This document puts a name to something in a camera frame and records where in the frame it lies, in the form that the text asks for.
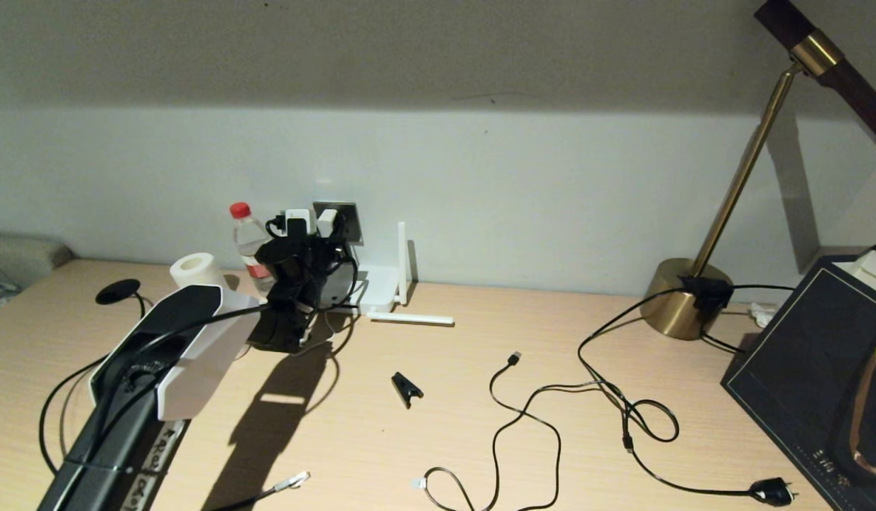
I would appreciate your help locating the black box with bag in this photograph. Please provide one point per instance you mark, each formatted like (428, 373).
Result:
(814, 355)

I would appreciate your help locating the small black clip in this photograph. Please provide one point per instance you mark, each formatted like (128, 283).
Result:
(407, 389)

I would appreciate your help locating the white router with antennas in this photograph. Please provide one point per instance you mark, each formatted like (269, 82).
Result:
(378, 284)

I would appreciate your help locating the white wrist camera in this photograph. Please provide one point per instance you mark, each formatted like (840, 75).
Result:
(297, 218)

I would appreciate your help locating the brass desk lamp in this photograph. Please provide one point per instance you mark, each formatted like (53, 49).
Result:
(683, 301)

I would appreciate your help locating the black desk grommet cap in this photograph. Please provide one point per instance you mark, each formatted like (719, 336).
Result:
(117, 291)

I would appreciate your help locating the small white object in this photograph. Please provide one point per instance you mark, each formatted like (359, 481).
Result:
(762, 314)

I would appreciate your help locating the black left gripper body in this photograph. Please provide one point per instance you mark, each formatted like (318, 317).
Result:
(292, 273)

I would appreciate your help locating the grey cushion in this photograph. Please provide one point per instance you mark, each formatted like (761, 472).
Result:
(23, 259)

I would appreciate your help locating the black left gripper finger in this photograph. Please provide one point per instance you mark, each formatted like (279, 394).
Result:
(311, 243)
(342, 245)

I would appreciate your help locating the white power adapter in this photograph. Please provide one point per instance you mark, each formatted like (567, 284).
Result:
(327, 221)

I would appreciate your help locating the grey wall socket plate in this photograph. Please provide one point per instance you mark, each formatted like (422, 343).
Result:
(349, 216)

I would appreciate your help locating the white box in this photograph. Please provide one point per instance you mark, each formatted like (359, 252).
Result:
(871, 273)

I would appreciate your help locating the white toilet paper roll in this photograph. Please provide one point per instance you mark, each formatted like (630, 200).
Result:
(195, 270)

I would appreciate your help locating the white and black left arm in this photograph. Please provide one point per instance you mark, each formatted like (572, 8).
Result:
(189, 355)

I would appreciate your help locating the clear red-label water bottle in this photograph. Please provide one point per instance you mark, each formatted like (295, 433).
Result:
(248, 238)

